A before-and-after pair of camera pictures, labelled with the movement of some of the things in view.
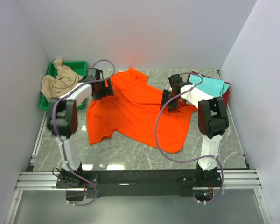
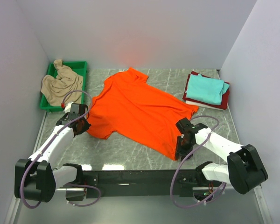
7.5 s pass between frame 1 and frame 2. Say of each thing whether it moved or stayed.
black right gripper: moved
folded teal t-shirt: stayed
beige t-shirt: stayed
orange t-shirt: stayed
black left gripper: moved
